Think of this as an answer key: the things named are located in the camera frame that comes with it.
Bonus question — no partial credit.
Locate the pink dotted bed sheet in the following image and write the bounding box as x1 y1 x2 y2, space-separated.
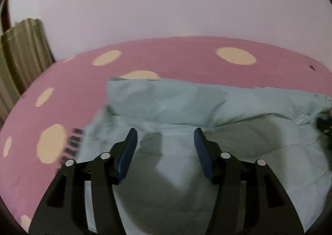
0 35 332 233

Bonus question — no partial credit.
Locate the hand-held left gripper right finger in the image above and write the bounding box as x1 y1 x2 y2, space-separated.
194 127 304 235

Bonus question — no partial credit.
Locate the brown door frame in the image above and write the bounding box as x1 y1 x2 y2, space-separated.
0 0 12 37

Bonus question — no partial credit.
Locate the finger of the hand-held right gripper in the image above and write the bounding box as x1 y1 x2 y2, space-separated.
316 112 332 135

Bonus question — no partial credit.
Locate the light green quilted jacket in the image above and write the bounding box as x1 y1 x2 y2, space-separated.
77 76 332 235

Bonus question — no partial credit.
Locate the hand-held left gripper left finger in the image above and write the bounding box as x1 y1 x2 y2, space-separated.
28 128 138 235

